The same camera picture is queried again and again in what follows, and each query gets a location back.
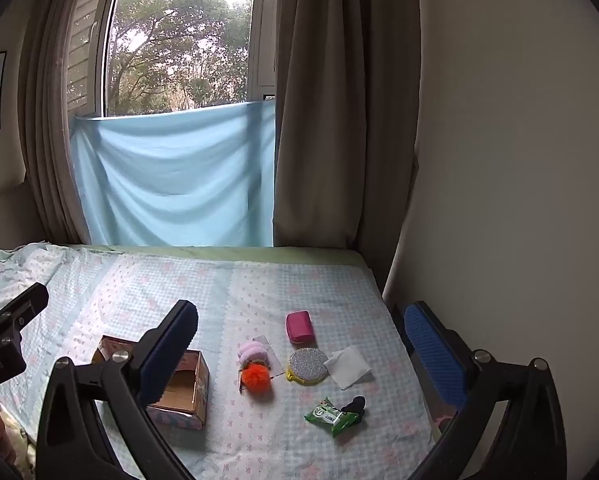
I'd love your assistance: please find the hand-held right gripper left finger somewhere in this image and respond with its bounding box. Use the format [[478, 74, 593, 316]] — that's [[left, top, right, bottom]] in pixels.
[[36, 300, 200, 480]]

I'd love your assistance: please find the light blue hanging cloth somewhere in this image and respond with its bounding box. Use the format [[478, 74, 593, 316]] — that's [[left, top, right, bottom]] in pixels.
[[69, 100, 278, 248]]

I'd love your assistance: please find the brown curtain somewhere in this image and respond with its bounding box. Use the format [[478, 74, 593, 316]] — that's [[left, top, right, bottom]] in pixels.
[[16, 0, 125, 246], [270, 0, 423, 306]]

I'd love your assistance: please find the orange pompom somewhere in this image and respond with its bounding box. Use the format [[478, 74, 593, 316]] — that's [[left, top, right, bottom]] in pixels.
[[239, 364, 275, 397]]

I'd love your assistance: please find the floral patterned cloth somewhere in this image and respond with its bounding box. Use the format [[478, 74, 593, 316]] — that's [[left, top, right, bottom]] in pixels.
[[0, 402, 37, 480]]

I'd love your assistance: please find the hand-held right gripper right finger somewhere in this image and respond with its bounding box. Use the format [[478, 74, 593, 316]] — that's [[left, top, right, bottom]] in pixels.
[[403, 301, 566, 480]]

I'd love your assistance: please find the black hair clip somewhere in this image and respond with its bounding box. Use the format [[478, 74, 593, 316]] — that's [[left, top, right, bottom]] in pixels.
[[340, 396, 367, 418]]

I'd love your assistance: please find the cardboard box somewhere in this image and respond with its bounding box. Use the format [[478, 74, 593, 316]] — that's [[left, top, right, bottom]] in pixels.
[[92, 335, 211, 431]]

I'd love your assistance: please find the window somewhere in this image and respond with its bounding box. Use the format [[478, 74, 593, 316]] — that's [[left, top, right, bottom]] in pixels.
[[66, 0, 280, 121]]

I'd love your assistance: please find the green wet wipe packet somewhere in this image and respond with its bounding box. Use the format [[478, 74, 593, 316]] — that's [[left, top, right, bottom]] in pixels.
[[304, 396, 363, 438]]

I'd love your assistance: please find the light grey cleaning cloth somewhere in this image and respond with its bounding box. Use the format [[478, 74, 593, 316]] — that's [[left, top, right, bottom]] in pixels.
[[323, 345, 373, 391]]

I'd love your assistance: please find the green bed sheet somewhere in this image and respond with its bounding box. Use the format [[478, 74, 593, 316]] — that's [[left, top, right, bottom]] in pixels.
[[59, 244, 373, 271]]

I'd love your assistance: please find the silver scrubber with yellow rim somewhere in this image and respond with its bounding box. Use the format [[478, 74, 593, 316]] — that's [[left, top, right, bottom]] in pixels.
[[285, 348, 330, 386]]

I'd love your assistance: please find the pink fluffy puff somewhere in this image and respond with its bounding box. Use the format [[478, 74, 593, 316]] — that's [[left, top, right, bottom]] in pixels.
[[236, 341, 270, 368]]

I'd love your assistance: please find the pink pouch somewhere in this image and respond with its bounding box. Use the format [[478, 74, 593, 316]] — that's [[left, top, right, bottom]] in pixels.
[[286, 311, 317, 348]]

